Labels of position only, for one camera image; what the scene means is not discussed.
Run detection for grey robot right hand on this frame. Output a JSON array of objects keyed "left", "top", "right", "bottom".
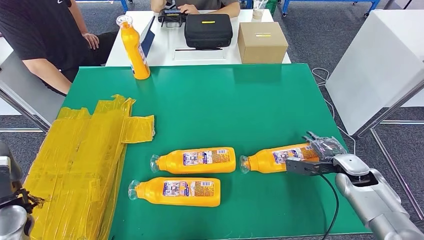
[{"left": 302, "top": 131, "right": 348, "bottom": 163}]

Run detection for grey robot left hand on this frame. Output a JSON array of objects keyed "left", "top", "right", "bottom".
[{"left": 0, "top": 141, "right": 24, "bottom": 183}]

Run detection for person's left hand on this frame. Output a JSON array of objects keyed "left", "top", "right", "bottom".
[{"left": 82, "top": 32, "right": 100, "bottom": 51}]

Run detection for orange detergent bottle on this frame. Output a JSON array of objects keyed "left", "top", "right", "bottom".
[
  {"left": 127, "top": 177, "right": 222, "bottom": 208},
  {"left": 239, "top": 142, "right": 321, "bottom": 175},
  {"left": 149, "top": 147, "right": 237, "bottom": 175},
  {"left": 115, "top": 14, "right": 152, "bottom": 81}
]

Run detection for person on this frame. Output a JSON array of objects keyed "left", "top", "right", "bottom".
[
  {"left": 149, "top": 0, "right": 241, "bottom": 19},
  {"left": 0, "top": 0, "right": 118, "bottom": 97}
]

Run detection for tablet with dark blue cover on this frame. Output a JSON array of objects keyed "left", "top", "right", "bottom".
[{"left": 139, "top": 15, "right": 156, "bottom": 59}]

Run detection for yellow taped cardboard sheet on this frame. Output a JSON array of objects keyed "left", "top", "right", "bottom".
[{"left": 23, "top": 94, "right": 156, "bottom": 240}]

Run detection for black handheld controller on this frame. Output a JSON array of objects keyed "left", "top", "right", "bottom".
[{"left": 156, "top": 8, "right": 189, "bottom": 28}]

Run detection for white desk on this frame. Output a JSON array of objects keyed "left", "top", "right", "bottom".
[{"left": 104, "top": 9, "right": 292, "bottom": 68}]

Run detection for large white table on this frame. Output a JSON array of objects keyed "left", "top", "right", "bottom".
[{"left": 325, "top": 9, "right": 424, "bottom": 136}]

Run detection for black carrying case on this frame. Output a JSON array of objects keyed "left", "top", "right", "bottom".
[{"left": 184, "top": 13, "right": 233, "bottom": 51}]

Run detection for brown cardboard box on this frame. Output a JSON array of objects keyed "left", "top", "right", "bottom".
[{"left": 237, "top": 21, "right": 289, "bottom": 64}]

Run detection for clear plastic cup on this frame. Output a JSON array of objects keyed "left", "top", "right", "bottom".
[{"left": 250, "top": 0, "right": 268, "bottom": 22}]

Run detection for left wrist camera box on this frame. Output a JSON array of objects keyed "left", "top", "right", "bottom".
[{"left": 0, "top": 155, "right": 17, "bottom": 203}]

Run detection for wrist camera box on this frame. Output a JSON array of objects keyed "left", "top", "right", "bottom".
[
  {"left": 285, "top": 158, "right": 340, "bottom": 177},
  {"left": 0, "top": 155, "right": 17, "bottom": 203}
]

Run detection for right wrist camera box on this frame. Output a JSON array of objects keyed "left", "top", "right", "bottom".
[{"left": 285, "top": 158, "right": 340, "bottom": 177}]

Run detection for white floor cable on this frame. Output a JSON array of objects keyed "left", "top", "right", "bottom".
[{"left": 310, "top": 67, "right": 415, "bottom": 240}]

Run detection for short blue metal frame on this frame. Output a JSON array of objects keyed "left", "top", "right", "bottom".
[{"left": 74, "top": 0, "right": 128, "bottom": 13}]

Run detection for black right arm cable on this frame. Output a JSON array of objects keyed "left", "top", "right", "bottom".
[{"left": 308, "top": 168, "right": 340, "bottom": 240}]

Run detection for metal table frame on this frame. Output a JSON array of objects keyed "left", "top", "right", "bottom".
[{"left": 354, "top": 76, "right": 424, "bottom": 229}]

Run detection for long blue metal frame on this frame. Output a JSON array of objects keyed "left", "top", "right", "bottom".
[{"left": 279, "top": 0, "right": 380, "bottom": 18}]

